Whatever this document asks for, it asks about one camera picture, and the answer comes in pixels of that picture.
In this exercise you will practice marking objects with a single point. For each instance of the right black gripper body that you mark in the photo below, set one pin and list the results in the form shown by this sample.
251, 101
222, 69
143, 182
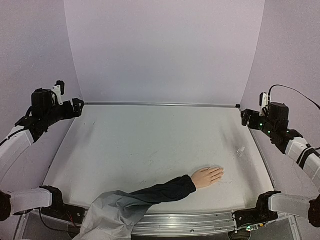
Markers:
249, 117

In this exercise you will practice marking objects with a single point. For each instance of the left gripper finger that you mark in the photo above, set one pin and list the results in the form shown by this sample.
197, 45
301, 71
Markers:
77, 112
78, 104

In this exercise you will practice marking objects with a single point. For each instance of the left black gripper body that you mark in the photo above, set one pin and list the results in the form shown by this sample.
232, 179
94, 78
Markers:
53, 116

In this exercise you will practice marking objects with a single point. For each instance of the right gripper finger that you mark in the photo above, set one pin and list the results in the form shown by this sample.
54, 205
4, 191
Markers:
246, 113
245, 120

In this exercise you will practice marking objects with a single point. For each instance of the clear nail polish bottle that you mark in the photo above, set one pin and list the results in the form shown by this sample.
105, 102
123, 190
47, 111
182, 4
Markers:
241, 151

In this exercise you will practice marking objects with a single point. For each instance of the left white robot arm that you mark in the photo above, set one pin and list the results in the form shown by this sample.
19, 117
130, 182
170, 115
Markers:
22, 136

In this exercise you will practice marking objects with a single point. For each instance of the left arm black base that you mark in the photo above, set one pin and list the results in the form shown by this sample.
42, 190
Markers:
62, 211

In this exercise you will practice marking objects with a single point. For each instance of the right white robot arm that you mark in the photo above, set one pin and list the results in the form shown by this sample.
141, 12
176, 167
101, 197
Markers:
292, 144

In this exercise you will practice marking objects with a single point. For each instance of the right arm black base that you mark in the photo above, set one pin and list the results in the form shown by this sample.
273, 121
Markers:
260, 214

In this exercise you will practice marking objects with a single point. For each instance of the mannequin hand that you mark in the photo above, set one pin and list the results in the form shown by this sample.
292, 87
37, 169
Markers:
207, 176

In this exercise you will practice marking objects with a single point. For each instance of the black and grey sleeve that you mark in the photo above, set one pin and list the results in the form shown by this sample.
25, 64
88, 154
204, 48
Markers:
113, 215

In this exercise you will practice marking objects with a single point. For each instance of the aluminium table back rail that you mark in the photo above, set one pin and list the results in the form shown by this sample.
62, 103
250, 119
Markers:
159, 104

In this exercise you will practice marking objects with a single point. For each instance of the aluminium table rail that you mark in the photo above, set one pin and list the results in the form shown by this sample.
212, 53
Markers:
159, 104
161, 226

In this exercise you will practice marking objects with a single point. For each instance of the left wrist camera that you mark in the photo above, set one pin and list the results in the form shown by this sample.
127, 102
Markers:
58, 91

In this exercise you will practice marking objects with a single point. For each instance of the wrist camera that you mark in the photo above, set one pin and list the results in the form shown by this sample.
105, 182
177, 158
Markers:
264, 104
58, 91

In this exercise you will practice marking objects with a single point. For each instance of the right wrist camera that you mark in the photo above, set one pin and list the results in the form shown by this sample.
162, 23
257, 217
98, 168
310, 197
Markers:
264, 104

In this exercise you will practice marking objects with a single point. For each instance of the aluminium table front rail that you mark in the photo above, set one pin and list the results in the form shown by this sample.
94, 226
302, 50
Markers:
161, 226

